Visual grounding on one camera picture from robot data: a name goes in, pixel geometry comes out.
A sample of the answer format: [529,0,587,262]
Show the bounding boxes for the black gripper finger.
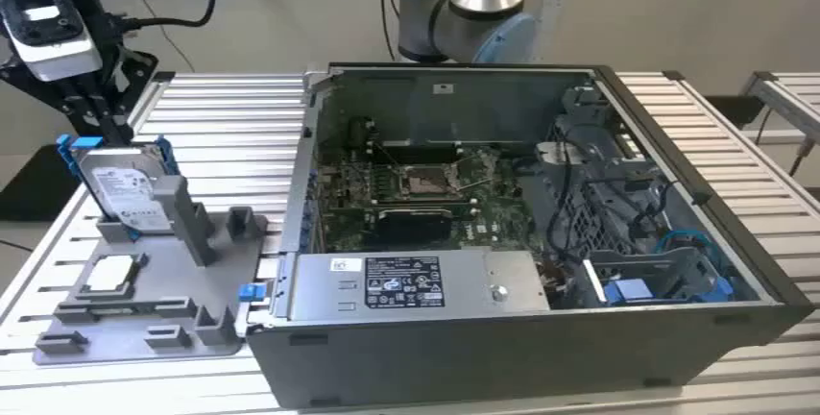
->
[0,66,121,144]
[106,52,159,144]

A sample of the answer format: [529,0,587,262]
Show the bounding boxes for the hard disk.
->
[55,134,179,243]

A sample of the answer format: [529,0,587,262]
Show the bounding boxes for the gray metal disk bay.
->
[574,246,739,310]

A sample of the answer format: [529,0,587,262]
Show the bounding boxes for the empty blue disk carrier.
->
[602,276,734,305]

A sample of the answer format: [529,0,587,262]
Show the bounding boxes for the silver CPU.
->
[82,255,147,294]

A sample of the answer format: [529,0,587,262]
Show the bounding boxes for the gray parts rack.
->
[31,174,271,366]

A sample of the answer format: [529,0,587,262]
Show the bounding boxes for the black RAM slot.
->
[371,194,477,204]
[370,201,479,210]
[371,149,465,159]
[371,141,463,152]

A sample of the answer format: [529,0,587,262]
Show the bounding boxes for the CPU socket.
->
[397,162,461,200]

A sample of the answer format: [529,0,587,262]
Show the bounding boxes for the black graphics card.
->
[371,207,455,249]

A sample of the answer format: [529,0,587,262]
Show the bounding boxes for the metal socket cover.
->
[447,148,499,195]

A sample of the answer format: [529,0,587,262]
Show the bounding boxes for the green motherboard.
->
[317,144,547,254]

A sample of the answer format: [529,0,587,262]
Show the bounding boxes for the silver power supply with label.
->
[281,249,553,325]

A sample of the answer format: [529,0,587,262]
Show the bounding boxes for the dark gray PC case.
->
[246,61,819,409]

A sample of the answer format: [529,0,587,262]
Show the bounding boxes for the perforated metal drive cage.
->
[543,116,681,254]

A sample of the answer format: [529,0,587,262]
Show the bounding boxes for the black box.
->
[705,94,769,131]

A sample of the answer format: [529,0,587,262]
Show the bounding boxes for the aluminium slat side table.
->
[742,70,820,147]

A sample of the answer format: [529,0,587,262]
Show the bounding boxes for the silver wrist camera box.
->
[0,0,106,83]

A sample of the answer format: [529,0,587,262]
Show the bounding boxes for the black wire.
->
[547,121,607,262]

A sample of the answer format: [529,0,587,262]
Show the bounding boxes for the red yellow power wire bundle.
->
[537,256,573,296]

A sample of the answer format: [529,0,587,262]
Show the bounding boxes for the blue wire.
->
[657,227,733,291]

